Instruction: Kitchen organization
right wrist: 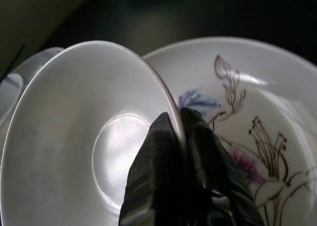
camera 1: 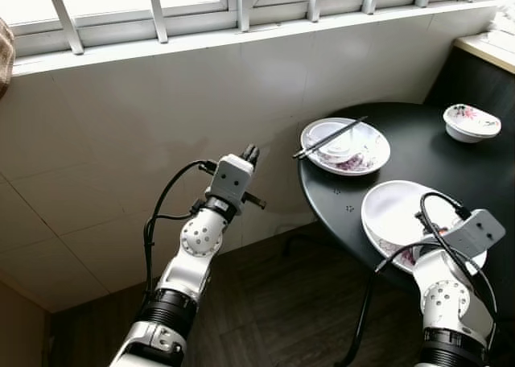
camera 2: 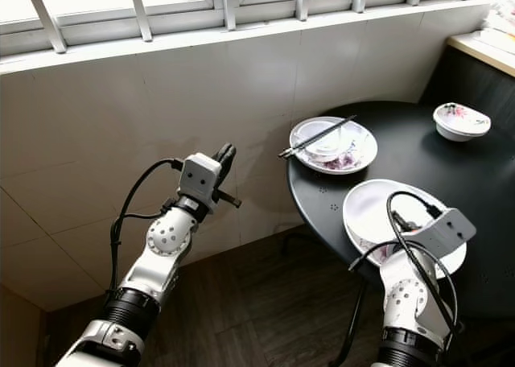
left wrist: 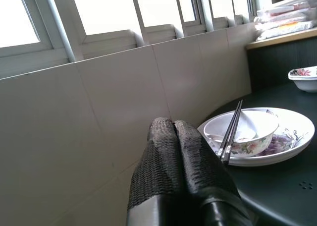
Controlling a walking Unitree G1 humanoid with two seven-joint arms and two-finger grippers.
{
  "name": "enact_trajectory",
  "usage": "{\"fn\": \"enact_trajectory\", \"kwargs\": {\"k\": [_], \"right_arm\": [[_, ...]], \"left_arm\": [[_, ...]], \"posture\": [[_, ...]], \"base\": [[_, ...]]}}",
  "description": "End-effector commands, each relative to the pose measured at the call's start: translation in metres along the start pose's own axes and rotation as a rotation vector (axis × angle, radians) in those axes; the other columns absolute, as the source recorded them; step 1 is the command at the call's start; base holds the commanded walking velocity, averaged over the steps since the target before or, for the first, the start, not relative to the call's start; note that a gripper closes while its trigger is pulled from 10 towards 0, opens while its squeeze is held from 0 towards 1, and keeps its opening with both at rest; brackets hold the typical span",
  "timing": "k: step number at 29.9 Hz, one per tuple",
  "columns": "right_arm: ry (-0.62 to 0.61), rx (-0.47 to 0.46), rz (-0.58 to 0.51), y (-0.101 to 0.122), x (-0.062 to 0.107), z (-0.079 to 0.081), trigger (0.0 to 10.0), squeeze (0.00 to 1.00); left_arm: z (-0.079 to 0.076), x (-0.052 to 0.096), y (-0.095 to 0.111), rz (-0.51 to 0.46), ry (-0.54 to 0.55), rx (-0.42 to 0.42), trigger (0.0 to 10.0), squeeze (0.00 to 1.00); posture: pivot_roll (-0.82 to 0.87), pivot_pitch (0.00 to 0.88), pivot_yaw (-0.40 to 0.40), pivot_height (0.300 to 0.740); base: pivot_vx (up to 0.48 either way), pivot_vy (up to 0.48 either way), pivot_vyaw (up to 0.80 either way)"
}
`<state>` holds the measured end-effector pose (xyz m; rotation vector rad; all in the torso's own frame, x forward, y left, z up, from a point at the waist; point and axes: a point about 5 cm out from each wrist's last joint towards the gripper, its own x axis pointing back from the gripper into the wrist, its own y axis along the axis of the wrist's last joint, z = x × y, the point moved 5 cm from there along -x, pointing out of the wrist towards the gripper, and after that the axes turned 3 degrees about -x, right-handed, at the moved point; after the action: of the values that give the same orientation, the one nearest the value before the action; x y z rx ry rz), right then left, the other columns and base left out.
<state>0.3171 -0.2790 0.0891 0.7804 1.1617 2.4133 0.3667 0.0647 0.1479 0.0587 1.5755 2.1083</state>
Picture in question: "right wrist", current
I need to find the floral ceramic deep plate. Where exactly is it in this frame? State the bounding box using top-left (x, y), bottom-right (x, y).
top-left (142, 36), bottom-right (317, 226)

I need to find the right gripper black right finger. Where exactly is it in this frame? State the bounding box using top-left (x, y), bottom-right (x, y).
top-left (179, 107), bottom-right (265, 226)

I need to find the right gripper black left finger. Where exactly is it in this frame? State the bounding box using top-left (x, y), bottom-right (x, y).
top-left (118, 112), bottom-right (190, 226)

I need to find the plain white ceramic bowl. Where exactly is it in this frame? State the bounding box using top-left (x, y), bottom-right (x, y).
top-left (1, 39), bottom-right (186, 226)

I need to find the pale grey ceramic bowl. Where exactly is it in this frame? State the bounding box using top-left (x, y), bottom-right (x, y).
top-left (0, 47), bottom-right (64, 137)

